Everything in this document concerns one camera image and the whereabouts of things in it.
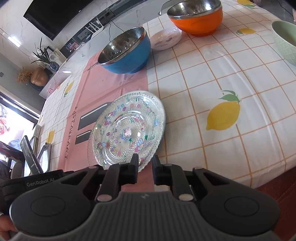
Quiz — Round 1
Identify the clear glass floral plate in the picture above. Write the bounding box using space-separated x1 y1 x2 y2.
87 90 166 171

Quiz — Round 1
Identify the blue steel bowl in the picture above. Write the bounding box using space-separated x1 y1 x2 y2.
97 26 151 74

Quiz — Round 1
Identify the small white pink dish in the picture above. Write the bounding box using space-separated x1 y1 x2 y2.
150 27 183 51

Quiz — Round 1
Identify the orange steel bowl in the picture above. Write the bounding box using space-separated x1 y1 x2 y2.
166 0 223 37

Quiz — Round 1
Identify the green ceramic bowl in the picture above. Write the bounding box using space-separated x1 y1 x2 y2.
271 20 296 66

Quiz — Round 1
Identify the person's left hand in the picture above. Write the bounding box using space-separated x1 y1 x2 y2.
0 214 17 240

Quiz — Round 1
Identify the phone on stand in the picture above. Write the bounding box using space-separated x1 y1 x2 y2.
20 136 43 175

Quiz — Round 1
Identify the golden round vase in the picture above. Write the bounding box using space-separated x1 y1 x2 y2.
30 67 49 87

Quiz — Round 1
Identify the blue vase with plant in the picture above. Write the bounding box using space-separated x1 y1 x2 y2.
32 38 60 72

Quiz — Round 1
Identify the white wifi router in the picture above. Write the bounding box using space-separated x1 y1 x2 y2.
85 19 104 39

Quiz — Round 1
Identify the white marble tv cabinet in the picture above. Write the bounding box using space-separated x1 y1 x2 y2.
39 1 166 99

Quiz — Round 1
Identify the black power cable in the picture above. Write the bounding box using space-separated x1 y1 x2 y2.
107 19 125 35

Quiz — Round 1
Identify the black wall television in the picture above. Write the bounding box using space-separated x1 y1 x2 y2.
23 0 92 40

